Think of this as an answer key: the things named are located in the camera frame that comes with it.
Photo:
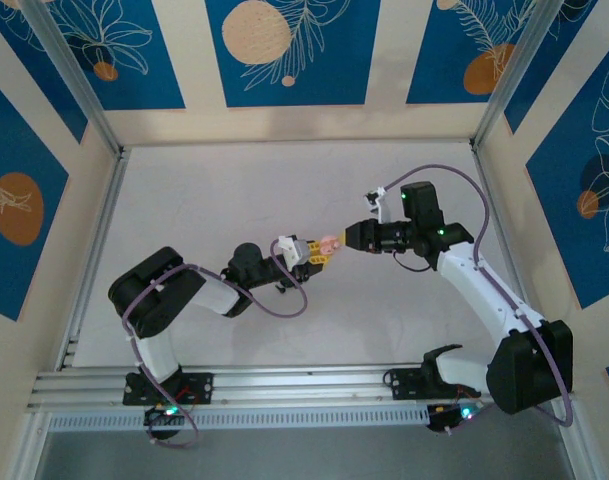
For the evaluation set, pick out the pink round charging case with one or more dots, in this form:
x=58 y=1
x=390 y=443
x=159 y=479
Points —
x=329 y=244

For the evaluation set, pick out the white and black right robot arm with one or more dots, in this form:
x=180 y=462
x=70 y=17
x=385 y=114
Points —
x=484 y=285

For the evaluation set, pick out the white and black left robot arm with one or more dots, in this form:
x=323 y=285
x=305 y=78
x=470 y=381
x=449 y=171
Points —
x=154 y=295

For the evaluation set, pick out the black left controller board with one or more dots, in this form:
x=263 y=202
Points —
x=156 y=417

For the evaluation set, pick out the black controller board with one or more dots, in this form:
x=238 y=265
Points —
x=156 y=417
x=441 y=417

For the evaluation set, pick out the black right controller board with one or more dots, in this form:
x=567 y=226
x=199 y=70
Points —
x=441 y=417

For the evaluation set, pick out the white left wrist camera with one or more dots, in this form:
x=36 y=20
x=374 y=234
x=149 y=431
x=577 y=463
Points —
x=296 y=250

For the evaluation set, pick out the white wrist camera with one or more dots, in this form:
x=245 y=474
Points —
x=381 y=205
x=296 y=250

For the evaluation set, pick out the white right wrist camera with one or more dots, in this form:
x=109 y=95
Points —
x=381 y=205

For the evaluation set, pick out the aluminium side rail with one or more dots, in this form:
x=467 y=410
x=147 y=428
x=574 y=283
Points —
x=509 y=250
x=97 y=250

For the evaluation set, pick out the aluminium front rail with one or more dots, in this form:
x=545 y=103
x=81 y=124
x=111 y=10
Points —
x=304 y=387

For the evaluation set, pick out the aluminium frame post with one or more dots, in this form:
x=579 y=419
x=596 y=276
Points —
x=579 y=460
x=76 y=75
x=26 y=465
x=514 y=75

